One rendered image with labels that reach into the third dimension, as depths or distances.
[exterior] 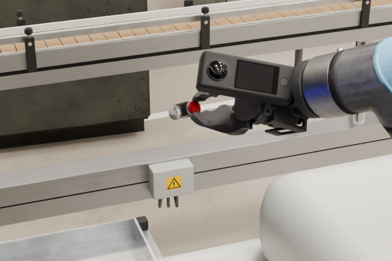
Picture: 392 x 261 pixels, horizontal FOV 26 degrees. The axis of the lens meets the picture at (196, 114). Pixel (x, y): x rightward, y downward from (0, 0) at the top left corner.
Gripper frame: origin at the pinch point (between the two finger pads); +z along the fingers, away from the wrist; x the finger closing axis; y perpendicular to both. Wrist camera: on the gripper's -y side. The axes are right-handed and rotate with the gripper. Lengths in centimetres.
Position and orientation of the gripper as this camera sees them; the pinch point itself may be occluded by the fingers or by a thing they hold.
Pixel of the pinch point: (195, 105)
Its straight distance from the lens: 114.0
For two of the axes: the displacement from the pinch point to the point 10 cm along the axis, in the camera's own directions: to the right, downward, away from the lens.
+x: 1.0, -9.6, 2.5
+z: -6.6, 1.3, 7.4
